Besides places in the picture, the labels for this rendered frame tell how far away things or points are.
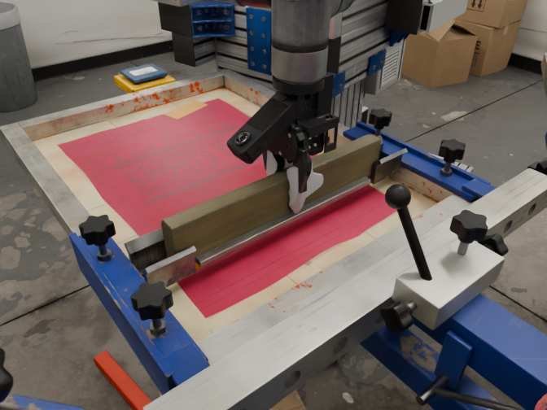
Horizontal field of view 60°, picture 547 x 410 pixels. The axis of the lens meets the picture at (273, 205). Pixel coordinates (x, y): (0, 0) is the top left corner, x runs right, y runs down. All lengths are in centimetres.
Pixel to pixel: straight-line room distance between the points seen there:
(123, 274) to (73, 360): 128
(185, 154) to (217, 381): 61
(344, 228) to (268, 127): 24
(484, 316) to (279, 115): 35
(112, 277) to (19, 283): 165
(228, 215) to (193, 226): 6
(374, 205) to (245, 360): 45
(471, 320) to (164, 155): 68
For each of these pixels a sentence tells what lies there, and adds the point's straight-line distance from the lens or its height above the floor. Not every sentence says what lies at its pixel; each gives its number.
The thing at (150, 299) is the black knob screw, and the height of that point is 106.
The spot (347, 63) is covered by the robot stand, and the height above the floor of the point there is 105.
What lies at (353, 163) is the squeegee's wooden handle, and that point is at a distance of 81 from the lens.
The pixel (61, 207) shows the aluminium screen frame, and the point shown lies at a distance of 85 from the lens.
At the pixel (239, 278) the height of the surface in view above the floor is 95.
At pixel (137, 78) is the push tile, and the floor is 97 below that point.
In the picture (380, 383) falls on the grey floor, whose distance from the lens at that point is 177.
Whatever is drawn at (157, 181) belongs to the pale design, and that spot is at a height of 96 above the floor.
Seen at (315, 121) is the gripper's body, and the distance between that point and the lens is 69.
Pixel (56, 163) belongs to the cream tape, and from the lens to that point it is 105.
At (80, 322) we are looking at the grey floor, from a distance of 204.
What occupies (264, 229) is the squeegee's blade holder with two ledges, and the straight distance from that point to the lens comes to 72.
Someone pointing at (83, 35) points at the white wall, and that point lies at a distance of 449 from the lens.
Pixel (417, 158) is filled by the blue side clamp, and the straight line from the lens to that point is 92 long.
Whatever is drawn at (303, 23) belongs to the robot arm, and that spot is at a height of 129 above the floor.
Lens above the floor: 144
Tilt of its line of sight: 36 degrees down
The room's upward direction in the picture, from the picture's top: straight up
